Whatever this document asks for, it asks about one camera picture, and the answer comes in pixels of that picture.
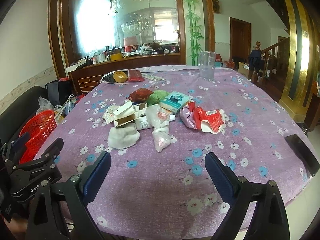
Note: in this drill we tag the teal cartoon box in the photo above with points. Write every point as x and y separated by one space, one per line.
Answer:
174 101

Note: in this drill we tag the yellow tape roll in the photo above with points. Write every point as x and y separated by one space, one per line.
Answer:
120 77

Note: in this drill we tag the black smartphone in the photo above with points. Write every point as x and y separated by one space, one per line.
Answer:
302 151

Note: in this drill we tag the black sofa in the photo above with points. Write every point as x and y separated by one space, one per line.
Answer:
19 113

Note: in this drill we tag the white plastic bag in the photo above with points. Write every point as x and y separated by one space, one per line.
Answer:
160 118

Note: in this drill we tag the large wall mirror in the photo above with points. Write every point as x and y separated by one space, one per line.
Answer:
92 26

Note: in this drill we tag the white tissue wad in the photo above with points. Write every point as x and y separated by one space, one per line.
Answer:
123 137

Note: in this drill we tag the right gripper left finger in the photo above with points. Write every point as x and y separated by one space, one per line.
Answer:
59 210

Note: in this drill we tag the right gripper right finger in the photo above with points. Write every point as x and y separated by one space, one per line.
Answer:
269 219

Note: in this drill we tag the red white torn packaging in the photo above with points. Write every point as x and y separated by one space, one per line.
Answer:
212 121

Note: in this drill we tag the white tube bottle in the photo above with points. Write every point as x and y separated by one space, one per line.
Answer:
142 123

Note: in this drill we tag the clear glass mug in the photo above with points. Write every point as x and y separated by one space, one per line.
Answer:
206 64

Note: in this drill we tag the red flat packet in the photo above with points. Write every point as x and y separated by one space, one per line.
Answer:
135 76

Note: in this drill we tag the open white cardboard box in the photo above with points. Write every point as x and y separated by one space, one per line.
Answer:
125 113

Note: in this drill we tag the brown wooden door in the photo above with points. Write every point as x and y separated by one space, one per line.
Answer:
240 40

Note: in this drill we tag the dark red snack bag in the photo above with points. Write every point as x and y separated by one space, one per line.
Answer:
140 95

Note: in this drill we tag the red plastic basket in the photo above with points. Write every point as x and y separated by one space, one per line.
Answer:
39 128

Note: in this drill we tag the green fuzzy object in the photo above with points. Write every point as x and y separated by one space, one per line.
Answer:
156 97

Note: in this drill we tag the purple floral tablecloth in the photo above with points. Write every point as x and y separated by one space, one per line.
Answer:
169 194

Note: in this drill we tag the wooden cabinet counter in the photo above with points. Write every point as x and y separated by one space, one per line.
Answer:
87 78

